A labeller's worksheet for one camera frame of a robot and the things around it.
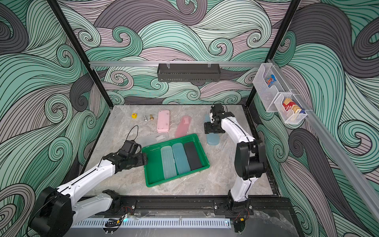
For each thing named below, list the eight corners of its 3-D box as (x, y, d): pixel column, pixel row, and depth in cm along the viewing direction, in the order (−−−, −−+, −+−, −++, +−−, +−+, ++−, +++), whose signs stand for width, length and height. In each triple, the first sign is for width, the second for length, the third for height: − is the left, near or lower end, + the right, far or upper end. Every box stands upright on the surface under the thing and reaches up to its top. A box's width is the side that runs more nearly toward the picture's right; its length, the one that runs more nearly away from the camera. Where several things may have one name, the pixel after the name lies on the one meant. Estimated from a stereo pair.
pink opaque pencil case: (155, 132, 106) (154, 130, 104) (159, 112, 119) (158, 109, 117) (168, 132, 106) (168, 130, 104) (170, 112, 119) (170, 109, 117)
